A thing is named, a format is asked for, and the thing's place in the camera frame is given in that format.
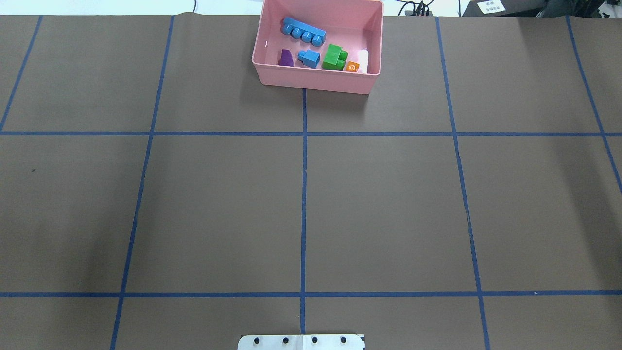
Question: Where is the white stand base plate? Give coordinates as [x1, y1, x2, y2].
[237, 334, 366, 350]

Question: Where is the black box with white label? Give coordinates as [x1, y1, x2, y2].
[462, 0, 546, 17]

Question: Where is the green two-stud block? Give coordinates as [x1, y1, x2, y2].
[322, 44, 349, 71]

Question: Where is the long blue four-stud block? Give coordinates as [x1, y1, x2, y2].
[281, 17, 326, 47]

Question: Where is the purple sloped block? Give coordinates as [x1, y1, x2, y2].
[277, 49, 295, 67]

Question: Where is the pink plastic box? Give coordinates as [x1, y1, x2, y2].
[252, 0, 384, 94]

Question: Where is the orange block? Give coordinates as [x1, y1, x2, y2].
[344, 61, 360, 73]

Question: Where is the small blue block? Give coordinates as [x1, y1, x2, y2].
[297, 49, 320, 69]

